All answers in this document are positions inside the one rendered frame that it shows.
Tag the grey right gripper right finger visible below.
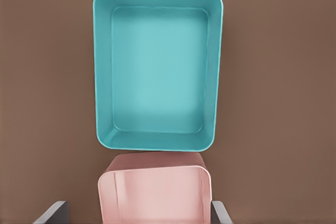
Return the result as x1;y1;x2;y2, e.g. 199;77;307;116
211;200;233;224

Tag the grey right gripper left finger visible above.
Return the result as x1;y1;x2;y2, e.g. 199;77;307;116
33;200;70;224

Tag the pink rectangular plastic tray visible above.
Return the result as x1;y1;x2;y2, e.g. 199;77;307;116
97;151;213;224

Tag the teal rectangular plastic tray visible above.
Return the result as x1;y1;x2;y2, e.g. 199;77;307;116
92;0;224;153

